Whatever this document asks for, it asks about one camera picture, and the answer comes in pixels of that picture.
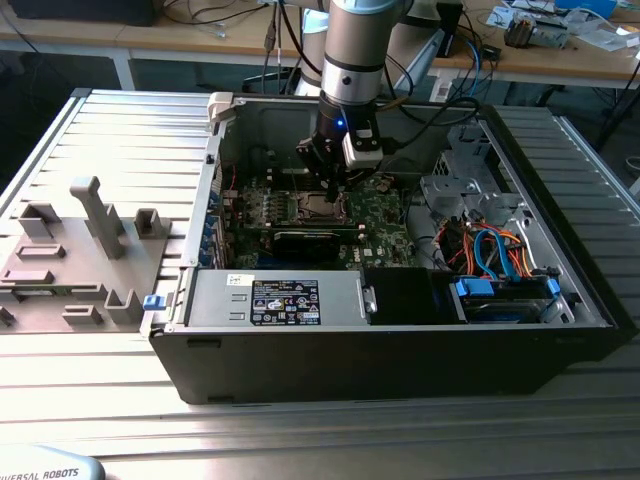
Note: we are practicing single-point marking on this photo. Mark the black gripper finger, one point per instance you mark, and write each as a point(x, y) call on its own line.
point(317, 157)
point(357, 176)

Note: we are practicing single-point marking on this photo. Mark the silver CPU with green edge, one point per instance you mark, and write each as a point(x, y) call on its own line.
point(317, 207)

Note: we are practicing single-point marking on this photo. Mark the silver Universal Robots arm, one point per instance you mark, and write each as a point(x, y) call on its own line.
point(355, 50)

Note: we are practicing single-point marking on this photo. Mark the dark CPU cooler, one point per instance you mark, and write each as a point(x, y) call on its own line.
point(520, 32)

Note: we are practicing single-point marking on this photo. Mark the green motherboard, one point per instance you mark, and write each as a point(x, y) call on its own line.
point(387, 235)

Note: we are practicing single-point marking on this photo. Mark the black graphics card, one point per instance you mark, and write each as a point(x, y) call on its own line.
point(305, 245)

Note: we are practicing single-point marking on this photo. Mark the grey metal drive cage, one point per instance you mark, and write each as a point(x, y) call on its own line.
point(452, 192)

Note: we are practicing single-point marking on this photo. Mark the beige case latch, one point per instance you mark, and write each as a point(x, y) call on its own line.
point(220, 107)

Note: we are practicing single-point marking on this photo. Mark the pale grey slanted stand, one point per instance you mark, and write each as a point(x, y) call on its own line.
point(422, 62)

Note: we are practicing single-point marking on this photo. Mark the black drive bay box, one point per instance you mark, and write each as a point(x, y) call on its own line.
point(400, 297)

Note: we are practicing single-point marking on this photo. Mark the hard disk in blue carrier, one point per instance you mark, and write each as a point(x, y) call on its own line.
point(475, 289)

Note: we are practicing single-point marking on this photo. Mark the grey power supply with label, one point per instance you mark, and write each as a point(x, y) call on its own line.
point(215, 300)

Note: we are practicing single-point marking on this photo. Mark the black open PC case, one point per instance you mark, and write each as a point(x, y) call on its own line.
point(350, 365)

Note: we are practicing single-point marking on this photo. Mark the light wooden desk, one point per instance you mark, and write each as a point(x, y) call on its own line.
point(545, 65)
point(150, 37)

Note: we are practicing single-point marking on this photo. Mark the small blue case latch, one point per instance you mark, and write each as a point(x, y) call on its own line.
point(154, 303)

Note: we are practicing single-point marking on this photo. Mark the grey parts rack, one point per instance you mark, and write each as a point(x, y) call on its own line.
point(75, 280)

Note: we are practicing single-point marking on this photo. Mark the black monitor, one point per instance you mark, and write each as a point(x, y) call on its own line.
point(80, 10)

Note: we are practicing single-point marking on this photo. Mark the blue box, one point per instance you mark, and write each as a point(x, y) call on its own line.
point(590, 6)

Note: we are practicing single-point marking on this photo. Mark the grey Universal Robots teach pendant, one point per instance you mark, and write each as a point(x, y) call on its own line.
point(45, 467)

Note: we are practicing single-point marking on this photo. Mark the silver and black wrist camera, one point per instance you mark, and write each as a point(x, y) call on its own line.
point(362, 155)

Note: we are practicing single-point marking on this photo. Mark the small silver metal bracket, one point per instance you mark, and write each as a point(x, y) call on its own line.
point(370, 300)

